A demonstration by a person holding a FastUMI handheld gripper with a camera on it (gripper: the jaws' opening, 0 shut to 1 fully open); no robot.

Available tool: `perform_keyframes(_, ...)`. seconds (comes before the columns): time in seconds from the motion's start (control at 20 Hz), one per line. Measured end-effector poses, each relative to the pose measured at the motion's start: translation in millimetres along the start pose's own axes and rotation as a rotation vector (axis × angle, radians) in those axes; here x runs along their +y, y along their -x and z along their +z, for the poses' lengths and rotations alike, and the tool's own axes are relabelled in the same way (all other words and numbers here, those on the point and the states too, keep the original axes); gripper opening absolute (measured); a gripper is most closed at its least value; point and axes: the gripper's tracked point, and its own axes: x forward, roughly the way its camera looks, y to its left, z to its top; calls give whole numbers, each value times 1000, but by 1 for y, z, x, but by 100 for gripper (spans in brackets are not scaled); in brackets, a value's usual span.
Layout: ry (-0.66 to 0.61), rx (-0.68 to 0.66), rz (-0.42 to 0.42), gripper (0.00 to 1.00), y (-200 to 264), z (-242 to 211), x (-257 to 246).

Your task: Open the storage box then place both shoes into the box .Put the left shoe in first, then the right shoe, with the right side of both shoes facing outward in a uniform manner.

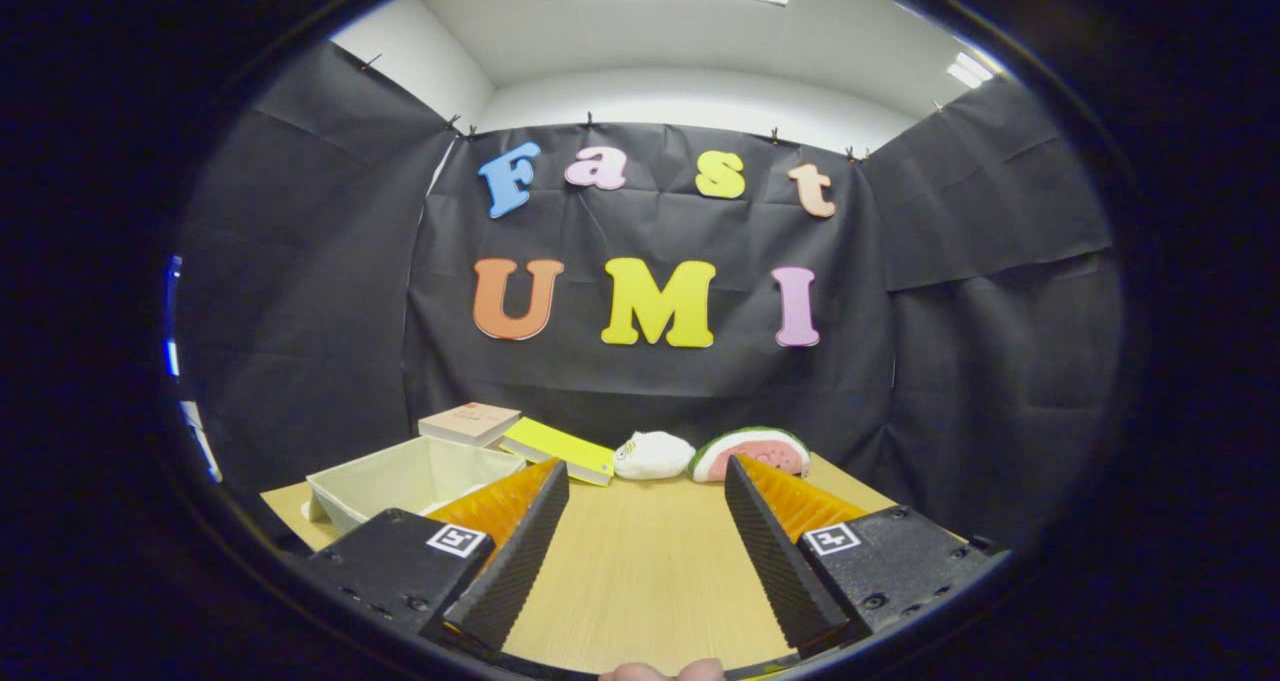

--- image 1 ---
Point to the white plush toy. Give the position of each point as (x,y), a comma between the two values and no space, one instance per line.
(655,456)

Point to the pale green storage box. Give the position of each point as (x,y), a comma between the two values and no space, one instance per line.
(400,476)

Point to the beige cover book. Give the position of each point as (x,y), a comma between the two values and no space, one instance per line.
(470,421)

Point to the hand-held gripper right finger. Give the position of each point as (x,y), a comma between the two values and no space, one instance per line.
(780,566)

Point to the small ceiling light panel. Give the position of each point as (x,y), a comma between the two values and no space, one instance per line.
(970,69)

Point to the watermelon slice plush toy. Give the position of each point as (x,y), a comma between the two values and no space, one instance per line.
(755,449)

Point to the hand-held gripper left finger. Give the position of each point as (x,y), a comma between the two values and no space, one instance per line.
(515,566)

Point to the black backdrop cloth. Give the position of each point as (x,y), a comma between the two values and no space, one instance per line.
(650,381)

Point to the yellow book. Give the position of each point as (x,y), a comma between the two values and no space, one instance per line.
(560,446)

